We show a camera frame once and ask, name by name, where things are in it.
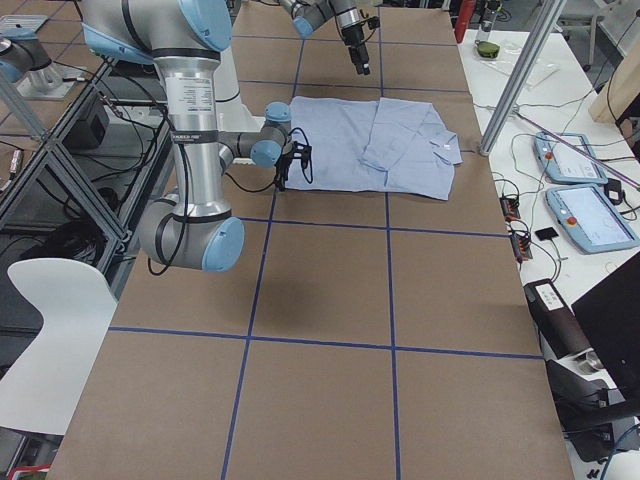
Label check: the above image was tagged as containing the green cloth pouch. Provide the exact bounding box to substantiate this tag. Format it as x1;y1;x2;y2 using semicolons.
475;41;500;59

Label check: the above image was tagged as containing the third robot arm grey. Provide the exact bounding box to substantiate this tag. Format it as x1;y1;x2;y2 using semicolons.
1;25;77;100

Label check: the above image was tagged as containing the light blue striped shirt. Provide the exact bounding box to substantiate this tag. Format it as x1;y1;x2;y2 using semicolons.
287;96;462;201

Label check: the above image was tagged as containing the clear water bottle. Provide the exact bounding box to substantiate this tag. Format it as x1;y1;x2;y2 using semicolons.
475;0;502;44

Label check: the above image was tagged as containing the blue teach pendant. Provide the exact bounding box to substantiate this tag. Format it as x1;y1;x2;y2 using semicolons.
533;132;608;185
545;184;639;254

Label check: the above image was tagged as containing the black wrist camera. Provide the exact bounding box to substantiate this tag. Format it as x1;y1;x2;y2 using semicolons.
365;16;380;32

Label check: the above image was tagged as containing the white chair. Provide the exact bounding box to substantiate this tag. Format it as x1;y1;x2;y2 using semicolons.
1;258;117;436

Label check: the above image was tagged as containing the upper blue teach pendant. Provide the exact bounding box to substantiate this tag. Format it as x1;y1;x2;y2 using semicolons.
533;132;608;185

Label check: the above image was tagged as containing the lower blue teach pendant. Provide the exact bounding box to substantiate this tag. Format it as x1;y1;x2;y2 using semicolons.
545;184;639;254

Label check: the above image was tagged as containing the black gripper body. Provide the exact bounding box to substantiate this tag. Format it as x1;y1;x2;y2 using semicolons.
273;142;313;184
341;23;368;63

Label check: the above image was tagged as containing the grey aluminium frame post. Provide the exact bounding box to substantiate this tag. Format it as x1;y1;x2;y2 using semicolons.
479;0;566;156

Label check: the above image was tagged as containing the black box with label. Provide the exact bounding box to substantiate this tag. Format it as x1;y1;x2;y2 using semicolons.
523;279;591;358

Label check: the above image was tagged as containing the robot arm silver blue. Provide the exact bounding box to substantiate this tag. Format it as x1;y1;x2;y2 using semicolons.
82;1;311;272
277;0;380;75

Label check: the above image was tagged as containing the black monitor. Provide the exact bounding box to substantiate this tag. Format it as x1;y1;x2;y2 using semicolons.
572;255;639;399

